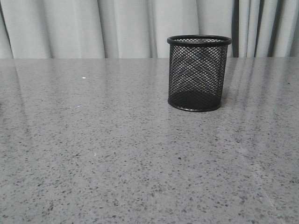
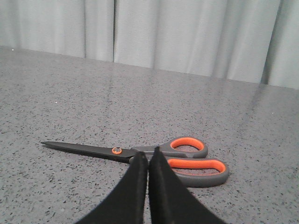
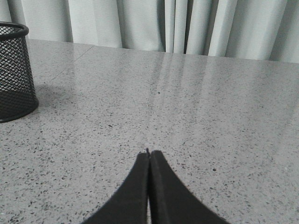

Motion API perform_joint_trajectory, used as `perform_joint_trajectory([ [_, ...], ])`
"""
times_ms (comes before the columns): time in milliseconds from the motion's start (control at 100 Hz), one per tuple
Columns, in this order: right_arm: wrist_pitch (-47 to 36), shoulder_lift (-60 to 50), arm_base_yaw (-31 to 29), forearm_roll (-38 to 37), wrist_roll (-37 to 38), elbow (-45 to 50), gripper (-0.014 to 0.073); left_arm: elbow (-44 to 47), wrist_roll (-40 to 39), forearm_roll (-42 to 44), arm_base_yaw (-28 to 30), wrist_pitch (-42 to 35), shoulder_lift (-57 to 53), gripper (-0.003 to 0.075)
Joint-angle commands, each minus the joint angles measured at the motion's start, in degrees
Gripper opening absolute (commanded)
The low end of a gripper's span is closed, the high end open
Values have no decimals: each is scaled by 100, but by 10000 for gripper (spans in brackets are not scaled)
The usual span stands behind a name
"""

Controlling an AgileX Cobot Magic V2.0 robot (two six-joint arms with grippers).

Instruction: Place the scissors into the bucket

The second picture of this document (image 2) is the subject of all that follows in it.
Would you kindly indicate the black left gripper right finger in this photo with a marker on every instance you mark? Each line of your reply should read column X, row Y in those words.
column 170, row 201

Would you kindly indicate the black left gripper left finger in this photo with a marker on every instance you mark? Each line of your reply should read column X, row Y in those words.
column 125, row 203

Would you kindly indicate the white pleated curtain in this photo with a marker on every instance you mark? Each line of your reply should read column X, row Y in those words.
column 247, row 40

